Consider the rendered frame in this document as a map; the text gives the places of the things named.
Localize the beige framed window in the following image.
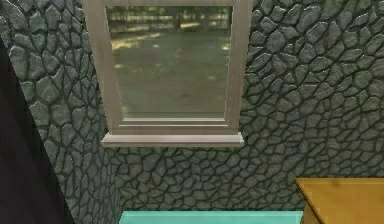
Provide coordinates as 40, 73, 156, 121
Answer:
81, 0, 254, 148

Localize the orange wooden table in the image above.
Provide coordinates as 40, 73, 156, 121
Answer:
294, 177, 384, 224

